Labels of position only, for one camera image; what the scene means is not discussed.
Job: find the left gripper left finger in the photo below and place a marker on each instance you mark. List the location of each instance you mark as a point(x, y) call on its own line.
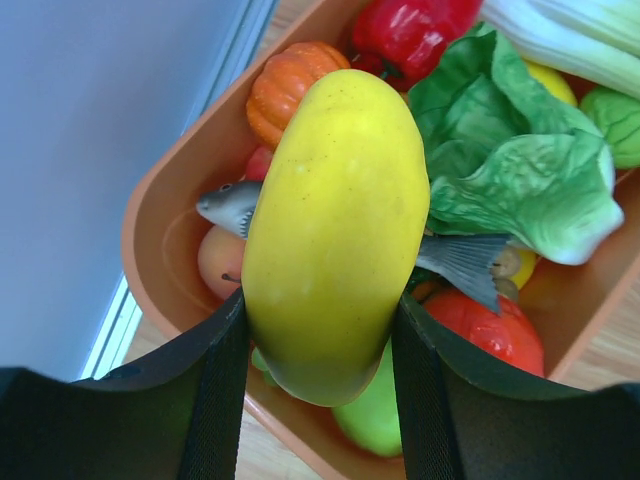
point(174, 413)

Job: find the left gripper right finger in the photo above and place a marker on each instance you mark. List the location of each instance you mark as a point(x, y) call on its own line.
point(464, 414)

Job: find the fake yellow lemon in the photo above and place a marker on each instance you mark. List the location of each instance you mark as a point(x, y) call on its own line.
point(335, 237)

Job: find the fake green celery stalk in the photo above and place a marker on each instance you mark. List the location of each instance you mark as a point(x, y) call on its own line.
point(595, 40)

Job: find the fake green apple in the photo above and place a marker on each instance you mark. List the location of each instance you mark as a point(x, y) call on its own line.
point(371, 421)

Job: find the fake red tomato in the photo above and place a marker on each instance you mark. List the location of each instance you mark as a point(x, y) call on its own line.
point(509, 335)

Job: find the fake grey fish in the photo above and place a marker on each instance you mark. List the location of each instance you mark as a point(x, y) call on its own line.
point(464, 260)

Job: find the fake peach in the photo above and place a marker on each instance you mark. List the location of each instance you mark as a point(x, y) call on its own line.
point(220, 258)

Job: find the fake green lettuce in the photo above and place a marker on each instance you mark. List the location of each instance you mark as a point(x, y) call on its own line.
point(504, 155)

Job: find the fake lime green fruit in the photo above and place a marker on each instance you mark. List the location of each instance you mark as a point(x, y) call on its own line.
point(616, 115)

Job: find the fake orange pumpkin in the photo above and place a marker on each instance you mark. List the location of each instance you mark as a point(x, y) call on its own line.
point(284, 80)

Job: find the fake red bell pepper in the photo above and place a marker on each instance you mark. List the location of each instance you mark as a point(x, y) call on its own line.
point(402, 41)

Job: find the orange plastic basket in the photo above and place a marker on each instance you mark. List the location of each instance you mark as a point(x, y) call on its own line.
point(586, 316)

